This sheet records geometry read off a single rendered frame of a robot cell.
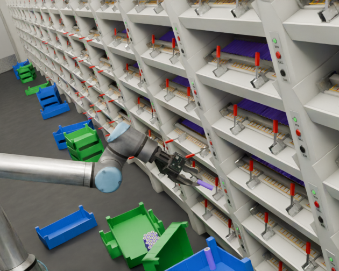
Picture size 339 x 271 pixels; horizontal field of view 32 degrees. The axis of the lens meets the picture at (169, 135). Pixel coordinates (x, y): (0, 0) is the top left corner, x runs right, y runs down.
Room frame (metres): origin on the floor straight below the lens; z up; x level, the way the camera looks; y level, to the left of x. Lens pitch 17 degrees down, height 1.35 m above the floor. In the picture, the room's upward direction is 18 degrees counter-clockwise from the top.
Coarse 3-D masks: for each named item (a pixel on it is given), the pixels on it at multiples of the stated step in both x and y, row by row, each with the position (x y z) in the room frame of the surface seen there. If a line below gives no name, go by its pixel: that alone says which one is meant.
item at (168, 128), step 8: (168, 120) 2.65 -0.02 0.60; (176, 120) 2.65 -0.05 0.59; (168, 128) 2.64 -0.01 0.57; (168, 136) 2.61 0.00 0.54; (176, 136) 2.56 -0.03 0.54; (176, 144) 2.53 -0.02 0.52; (184, 144) 2.42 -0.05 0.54; (192, 144) 2.37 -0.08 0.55; (192, 152) 2.30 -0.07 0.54; (200, 160) 2.24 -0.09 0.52; (208, 160) 2.15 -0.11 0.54
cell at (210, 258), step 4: (204, 248) 1.49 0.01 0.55; (208, 248) 1.48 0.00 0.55; (204, 252) 1.48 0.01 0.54; (208, 252) 1.47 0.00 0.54; (208, 256) 1.47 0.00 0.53; (212, 256) 1.48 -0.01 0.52; (208, 260) 1.47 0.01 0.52; (212, 260) 1.47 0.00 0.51; (208, 264) 1.48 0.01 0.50; (212, 264) 1.47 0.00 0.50; (212, 268) 1.47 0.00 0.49
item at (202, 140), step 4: (176, 124) 2.62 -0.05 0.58; (180, 124) 2.59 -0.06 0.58; (180, 128) 2.55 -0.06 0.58; (184, 128) 2.52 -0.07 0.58; (184, 132) 2.52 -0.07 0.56; (188, 132) 2.45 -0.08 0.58; (192, 132) 2.42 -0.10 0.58; (188, 136) 2.45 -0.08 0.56; (192, 136) 2.41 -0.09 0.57; (196, 136) 2.36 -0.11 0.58; (200, 136) 2.34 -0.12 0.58; (200, 140) 2.30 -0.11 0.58; (204, 140) 2.28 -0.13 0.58; (196, 144) 2.33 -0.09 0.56; (204, 144) 2.27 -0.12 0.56
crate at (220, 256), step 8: (208, 240) 1.50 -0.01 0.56; (216, 248) 1.50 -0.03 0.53; (192, 256) 1.49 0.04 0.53; (200, 256) 1.50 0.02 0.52; (216, 256) 1.50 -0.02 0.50; (224, 256) 1.47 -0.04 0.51; (232, 256) 1.42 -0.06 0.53; (176, 264) 1.48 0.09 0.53; (184, 264) 1.48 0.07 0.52; (192, 264) 1.49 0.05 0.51; (200, 264) 1.50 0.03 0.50; (216, 264) 1.50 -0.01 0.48; (224, 264) 1.48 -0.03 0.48; (232, 264) 1.44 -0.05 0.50; (240, 264) 1.39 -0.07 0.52; (248, 264) 1.33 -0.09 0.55
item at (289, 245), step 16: (240, 208) 1.96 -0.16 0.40; (256, 208) 1.95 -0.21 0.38; (256, 224) 1.89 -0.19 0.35; (272, 224) 1.84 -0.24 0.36; (288, 224) 1.75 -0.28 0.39; (272, 240) 1.76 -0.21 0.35; (288, 240) 1.70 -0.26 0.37; (304, 240) 1.63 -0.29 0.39; (288, 256) 1.64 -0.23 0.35; (304, 256) 1.60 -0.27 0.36; (320, 256) 1.56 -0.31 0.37
